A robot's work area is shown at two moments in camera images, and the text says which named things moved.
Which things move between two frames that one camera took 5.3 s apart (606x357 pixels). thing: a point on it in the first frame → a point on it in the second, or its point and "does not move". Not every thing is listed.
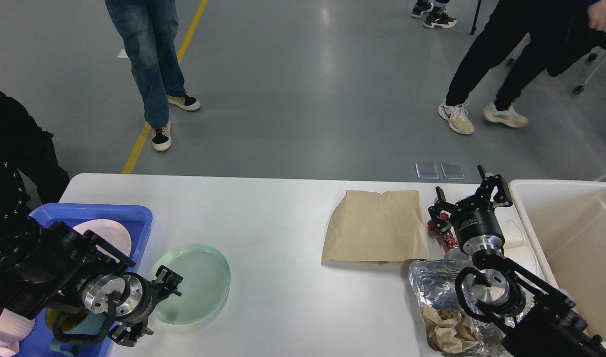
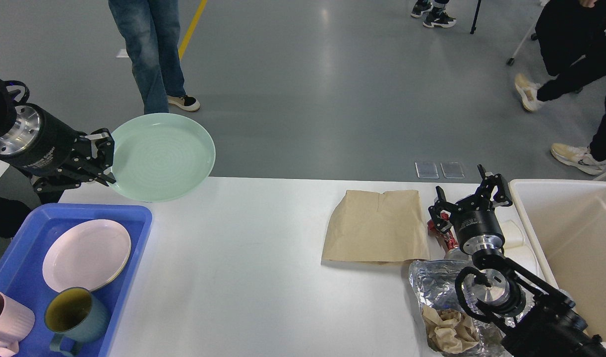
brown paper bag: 367,227 does not move
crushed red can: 452,243 does not move
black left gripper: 127,296 → 41,144
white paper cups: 517,247 does not move
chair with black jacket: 603,42 → 567,29
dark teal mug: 73,325 does not move
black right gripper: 477,228 does not move
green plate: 206,273 → 161,157
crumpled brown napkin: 449,329 does not move
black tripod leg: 475,21 does not move
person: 554,34 → 579,42
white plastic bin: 576,223 does not move
